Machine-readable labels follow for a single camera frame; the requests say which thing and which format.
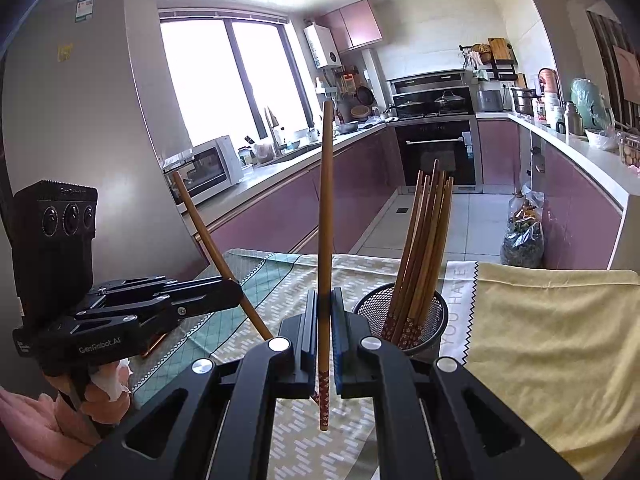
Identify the white tissue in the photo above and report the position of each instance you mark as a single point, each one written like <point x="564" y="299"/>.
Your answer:
<point x="117" y="385"/>

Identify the yellow sticker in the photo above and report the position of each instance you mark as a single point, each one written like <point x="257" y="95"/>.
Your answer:
<point x="64" y="53"/>

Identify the yellow cloth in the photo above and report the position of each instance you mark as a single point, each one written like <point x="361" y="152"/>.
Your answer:
<point x="550" y="350"/>

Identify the black built-in oven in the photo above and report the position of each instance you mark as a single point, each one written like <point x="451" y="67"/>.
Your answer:
<point x="415" y="150"/>

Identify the grey refrigerator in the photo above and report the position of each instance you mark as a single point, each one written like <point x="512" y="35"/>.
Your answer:
<point x="75" y="125"/>

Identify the steel stockpot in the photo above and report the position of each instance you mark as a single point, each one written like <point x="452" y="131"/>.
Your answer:
<point x="522" y="101"/>

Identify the brown bowl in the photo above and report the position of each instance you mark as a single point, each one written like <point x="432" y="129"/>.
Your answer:
<point x="360" y="112"/>

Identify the pot with glass lid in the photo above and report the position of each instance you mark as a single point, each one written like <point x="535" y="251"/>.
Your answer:
<point x="450" y="102"/>

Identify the steel faucet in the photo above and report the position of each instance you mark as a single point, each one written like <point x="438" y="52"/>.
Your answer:
<point x="270" y="122"/>

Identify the green appliance in plastic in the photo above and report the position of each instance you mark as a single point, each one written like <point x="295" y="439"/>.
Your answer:
<point x="590" y="102"/>

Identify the person's left hand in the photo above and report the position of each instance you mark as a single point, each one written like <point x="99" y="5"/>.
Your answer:
<point x="107" y="407"/>

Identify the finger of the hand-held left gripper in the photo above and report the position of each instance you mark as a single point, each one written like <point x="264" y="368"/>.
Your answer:
<point x="210" y="295"/>
<point x="130" y="287"/>

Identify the wooden chopstick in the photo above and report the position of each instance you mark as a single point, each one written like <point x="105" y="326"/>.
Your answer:
<point x="326" y="185"/>
<point x="200" y="220"/>

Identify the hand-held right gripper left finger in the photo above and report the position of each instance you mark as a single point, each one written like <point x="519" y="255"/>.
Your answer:
<point x="312" y="340"/>

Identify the white water heater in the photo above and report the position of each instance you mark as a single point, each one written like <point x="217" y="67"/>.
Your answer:
<point x="322" y="46"/>

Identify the black wok with lid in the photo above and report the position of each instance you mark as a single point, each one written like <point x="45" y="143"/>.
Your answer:
<point x="410" y="109"/>

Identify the steel range hood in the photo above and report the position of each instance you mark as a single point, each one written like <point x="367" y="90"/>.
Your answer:
<point x="430" y="84"/>

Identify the clear plastic bag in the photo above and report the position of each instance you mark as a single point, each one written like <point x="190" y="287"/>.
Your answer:
<point x="526" y="205"/>

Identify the white microwave oven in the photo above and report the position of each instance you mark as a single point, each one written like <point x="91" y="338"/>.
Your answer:
<point x="207" y="170"/>

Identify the dark bag of vegetables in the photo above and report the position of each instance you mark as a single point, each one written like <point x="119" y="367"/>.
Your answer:
<point x="522" y="247"/>

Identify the black wall rack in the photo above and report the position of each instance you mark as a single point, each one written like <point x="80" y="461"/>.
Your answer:
<point x="497" y="65"/>

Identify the pink wall cabinet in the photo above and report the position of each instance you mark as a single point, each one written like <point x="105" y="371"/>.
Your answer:
<point x="355" y="25"/>

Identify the kitchen window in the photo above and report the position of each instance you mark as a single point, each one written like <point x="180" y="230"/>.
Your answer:
<point x="205" y="85"/>

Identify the pink base cabinet run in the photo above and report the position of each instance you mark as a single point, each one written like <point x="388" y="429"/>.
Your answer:
<point x="580" y="215"/>
<point x="285" y="205"/>

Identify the dark wooden screen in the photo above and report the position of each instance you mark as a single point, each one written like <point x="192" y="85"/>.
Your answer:
<point x="605" y="45"/>

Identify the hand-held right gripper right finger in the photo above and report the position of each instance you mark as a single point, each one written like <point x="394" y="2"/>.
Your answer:
<point x="339" y="340"/>

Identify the hanging frying pan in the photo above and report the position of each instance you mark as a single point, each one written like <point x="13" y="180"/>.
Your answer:
<point x="364" y="96"/>

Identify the patterned tablecloth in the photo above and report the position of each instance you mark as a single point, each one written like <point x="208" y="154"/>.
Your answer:
<point x="280" y="285"/>

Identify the egg tray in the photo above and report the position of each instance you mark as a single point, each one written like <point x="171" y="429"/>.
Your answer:
<point x="631" y="151"/>

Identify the steel thermos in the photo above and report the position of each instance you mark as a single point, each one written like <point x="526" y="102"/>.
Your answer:
<point x="574" y="120"/>

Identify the bunch of wooden chopsticks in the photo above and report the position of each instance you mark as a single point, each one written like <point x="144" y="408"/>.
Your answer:
<point x="425" y="240"/>

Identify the white bowl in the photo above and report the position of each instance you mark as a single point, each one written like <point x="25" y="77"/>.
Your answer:
<point x="602" y="140"/>

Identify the pink kettle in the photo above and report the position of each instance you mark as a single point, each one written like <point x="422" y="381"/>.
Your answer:
<point x="548" y="82"/>

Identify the black mesh utensil holder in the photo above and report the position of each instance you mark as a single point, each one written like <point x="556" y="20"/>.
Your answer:
<point x="370" y="310"/>

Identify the person's left forearm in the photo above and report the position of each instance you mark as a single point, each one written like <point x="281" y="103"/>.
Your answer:
<point x="30" y="430"/>

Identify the green white sticker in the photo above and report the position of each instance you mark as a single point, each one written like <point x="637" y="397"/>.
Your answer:
<point x="85" y="10"/>

